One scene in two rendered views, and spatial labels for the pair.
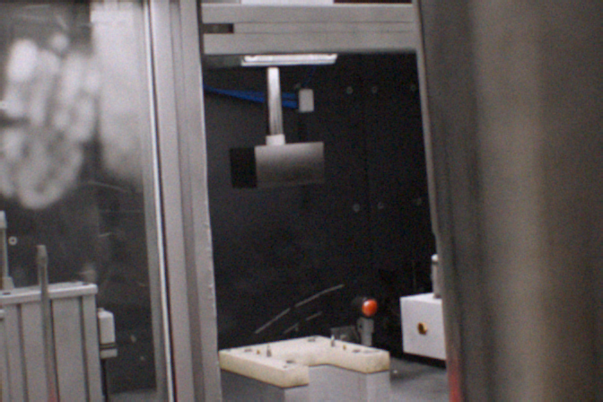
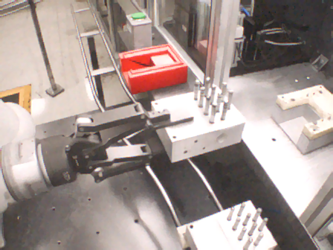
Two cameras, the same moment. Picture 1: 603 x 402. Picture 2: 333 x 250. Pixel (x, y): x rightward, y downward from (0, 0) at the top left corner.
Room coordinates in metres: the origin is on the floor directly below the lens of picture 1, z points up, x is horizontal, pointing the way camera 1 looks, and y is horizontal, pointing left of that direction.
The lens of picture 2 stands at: (1.05, -0.51, 1.37)
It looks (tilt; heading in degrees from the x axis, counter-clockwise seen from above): 46 degrees down; 99
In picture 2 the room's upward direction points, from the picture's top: straight up
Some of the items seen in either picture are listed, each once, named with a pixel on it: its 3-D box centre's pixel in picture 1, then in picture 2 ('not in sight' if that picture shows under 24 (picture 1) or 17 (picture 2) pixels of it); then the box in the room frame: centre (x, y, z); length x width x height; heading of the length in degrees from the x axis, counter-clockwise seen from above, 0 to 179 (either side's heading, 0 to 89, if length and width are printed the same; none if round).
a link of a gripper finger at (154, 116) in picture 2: not in sight; (152, 112); (0.98, -0.20, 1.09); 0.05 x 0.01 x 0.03; 30
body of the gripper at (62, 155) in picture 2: not in sight; (75, 155); (0.87, -0.26, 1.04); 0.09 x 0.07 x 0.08; 30
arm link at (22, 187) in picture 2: not in sight; (30, 168); (0.81, -0.30, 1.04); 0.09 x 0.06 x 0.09; 120
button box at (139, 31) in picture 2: not in sight; (142, 33); (0.85, 0.27, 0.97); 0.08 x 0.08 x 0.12; 29
